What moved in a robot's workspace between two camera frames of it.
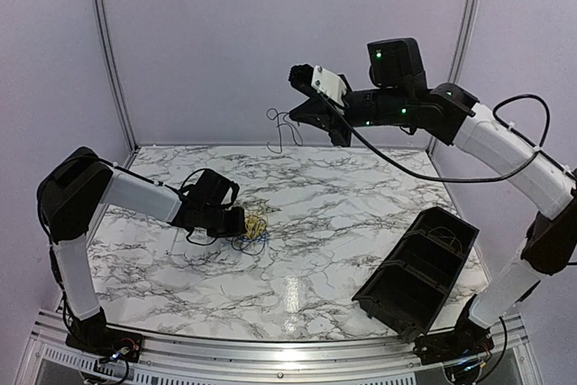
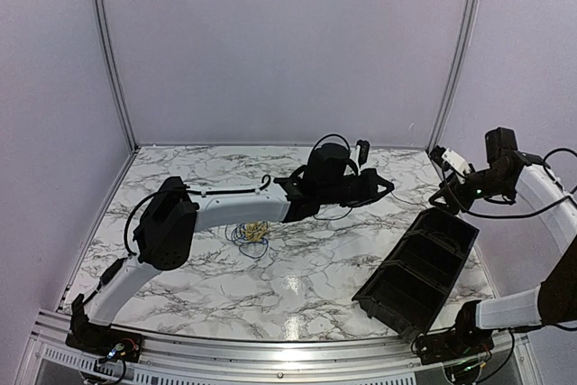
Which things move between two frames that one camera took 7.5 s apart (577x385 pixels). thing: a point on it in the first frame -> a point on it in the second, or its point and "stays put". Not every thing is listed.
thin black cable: (279, 126) -> (408, 202)
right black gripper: (313, 111) -> (453, 207)
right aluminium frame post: (462, 30) stays put
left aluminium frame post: (114, 50) stays put
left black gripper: (237, 227) -> (371, 179)
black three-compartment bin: (409, 287) stays put
